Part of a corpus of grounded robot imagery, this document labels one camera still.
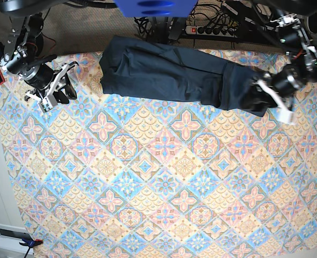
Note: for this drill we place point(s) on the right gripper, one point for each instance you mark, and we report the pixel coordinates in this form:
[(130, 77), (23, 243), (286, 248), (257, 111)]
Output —
[(47, 81)]

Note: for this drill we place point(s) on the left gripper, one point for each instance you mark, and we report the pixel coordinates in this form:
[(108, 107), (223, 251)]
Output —
[(285, 83)]

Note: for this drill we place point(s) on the dark navy t-shirt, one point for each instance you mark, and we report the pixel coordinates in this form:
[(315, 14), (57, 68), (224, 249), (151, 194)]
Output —
[(136, 68)]

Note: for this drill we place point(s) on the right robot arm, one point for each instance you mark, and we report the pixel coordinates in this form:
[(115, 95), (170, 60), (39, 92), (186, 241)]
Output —
[(21, 57)]

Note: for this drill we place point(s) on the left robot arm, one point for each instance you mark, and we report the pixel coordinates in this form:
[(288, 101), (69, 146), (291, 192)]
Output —
[(293, 39)]

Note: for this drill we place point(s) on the patterned tile tablecloth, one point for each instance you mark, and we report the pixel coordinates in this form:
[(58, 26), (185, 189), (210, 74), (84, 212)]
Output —
[(112, 176)]

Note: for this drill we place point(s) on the white power strip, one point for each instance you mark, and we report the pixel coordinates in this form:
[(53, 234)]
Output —
[(210, 31)]

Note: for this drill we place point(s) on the blue orange clamp bottom left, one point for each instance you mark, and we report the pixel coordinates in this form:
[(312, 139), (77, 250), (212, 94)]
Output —
[(27, 243)]

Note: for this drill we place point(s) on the white floor vent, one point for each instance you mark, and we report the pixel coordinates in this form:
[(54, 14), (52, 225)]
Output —
[(11, 237)]

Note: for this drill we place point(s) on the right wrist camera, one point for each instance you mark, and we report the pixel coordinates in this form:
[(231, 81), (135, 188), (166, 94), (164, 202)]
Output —
[(47, 103)]

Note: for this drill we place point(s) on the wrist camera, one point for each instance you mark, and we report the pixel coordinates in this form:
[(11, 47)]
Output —
[(285, 116), (47, 103)]

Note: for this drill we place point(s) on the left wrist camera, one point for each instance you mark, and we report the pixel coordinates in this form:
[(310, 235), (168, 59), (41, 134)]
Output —
[(285, 116)]

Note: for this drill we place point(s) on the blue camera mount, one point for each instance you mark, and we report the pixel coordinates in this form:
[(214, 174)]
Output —
[(156, 8)]

